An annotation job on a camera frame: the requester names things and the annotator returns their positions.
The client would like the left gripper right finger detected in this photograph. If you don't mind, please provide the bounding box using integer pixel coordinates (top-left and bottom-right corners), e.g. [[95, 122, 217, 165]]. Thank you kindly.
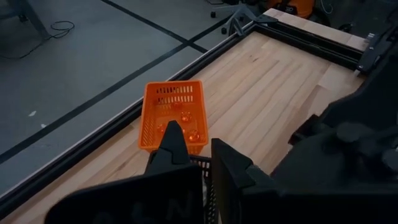
[[211, 138, 398, 224]]

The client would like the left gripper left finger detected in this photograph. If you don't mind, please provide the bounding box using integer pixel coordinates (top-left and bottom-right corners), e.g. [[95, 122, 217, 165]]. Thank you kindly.
[[44, 120, 206, 224]]

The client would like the black plastic mesh basket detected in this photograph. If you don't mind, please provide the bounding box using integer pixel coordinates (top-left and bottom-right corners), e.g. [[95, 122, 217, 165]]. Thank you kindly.
[[189, 154, 219, 224]]

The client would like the orange plastic mesh basket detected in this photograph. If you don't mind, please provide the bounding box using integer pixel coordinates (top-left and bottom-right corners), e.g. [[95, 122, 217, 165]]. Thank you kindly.
[[137, 80, 210, 156]]

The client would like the orange shop vacuum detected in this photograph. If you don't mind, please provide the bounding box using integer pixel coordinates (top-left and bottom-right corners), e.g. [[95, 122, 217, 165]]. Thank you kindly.
[[266, 0, 315, 19]]

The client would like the grey desk leg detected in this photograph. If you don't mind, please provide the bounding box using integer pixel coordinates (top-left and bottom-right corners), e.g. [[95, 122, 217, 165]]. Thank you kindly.
[[0, 0, 52, 40]]

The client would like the thin black floor cable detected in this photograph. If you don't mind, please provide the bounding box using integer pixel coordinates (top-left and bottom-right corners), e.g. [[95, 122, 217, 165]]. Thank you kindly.
[[0, 20, 76, 60]]

